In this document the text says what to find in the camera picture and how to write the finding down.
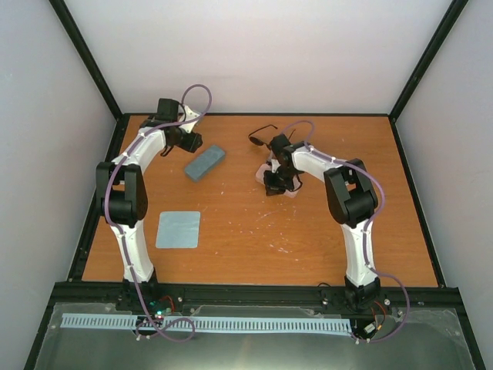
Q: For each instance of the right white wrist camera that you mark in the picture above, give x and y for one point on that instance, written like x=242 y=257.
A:
x=274 y=165

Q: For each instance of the grey-blue glasses case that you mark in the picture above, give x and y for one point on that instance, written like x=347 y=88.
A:
x=205 y=163

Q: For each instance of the light-blue slotted cable duct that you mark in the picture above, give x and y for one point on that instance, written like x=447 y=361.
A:
x=216 y=325

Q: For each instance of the black cage frame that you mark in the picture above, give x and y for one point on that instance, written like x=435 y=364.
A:
x=446 y=24

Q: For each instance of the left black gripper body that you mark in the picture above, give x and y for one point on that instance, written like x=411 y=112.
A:
x=189 y=144

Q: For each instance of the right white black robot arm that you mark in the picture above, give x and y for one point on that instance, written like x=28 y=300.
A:
x=352 y=202

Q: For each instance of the left light-blue cleaning cloth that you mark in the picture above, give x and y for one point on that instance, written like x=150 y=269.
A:
x=178 y=230

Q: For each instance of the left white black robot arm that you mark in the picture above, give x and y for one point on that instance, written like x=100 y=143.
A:
x=121 y=196

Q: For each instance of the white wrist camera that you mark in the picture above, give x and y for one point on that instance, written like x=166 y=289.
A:
x=189 y=119
x=274 y=165

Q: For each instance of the dark aviator sunglasses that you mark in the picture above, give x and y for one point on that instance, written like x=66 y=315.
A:
x=265 y=136

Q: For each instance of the pink glasses case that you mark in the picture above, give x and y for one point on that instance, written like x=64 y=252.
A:
x=290 y=194

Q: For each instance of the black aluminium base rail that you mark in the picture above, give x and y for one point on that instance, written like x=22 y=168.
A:
x=186 y=296

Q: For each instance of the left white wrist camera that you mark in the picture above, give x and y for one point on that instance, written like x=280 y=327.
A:
x=189 y=119

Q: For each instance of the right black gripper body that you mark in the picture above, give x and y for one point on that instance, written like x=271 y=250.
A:
x=286 y=173

